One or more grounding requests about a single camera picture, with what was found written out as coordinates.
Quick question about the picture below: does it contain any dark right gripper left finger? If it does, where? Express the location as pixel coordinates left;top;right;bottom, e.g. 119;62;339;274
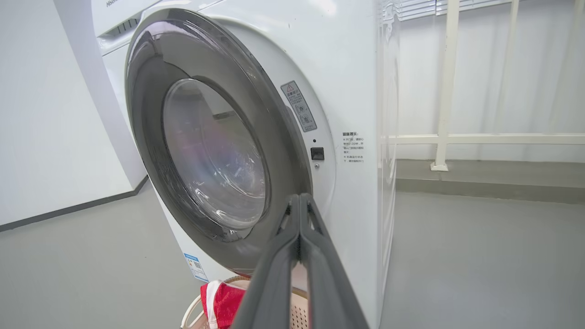
232;194;301;329

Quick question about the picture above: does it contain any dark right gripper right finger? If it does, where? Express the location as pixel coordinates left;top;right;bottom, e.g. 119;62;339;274
300;193;370;329

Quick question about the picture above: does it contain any red jersey with white number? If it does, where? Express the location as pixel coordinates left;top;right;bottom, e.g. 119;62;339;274
200;281;247;329

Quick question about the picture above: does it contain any round black glass washer door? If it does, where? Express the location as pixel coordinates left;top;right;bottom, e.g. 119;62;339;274
124;8;314;275

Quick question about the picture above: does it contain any cream laundry basket brown rim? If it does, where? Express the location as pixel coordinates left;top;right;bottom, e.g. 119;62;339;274
181;276;311;329

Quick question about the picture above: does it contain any white front-load washing machine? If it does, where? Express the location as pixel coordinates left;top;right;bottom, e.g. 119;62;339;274
89;0;400;329

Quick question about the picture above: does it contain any blue energy label sticker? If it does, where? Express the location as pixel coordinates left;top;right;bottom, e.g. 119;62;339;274
184;253;208;282

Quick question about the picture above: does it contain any grey warning sticker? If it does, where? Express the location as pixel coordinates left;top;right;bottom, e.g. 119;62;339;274
281;81;317;133

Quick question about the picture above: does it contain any white metal railing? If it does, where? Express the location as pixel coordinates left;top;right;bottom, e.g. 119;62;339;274
388;0;585;172

